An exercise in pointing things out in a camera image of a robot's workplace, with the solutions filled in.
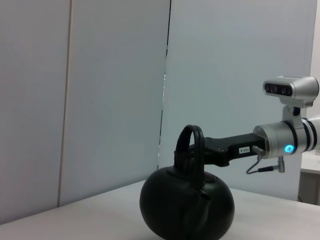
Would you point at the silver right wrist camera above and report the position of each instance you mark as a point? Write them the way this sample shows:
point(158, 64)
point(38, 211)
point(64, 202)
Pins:
point(295, 87)

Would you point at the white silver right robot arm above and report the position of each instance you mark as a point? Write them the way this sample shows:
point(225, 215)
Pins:
point(277, 142)

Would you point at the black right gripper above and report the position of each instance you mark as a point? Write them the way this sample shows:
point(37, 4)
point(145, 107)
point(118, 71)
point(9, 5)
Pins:
point(225, 147)

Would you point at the black round teapot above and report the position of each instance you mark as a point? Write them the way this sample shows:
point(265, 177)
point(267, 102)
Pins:
point(185, 210)

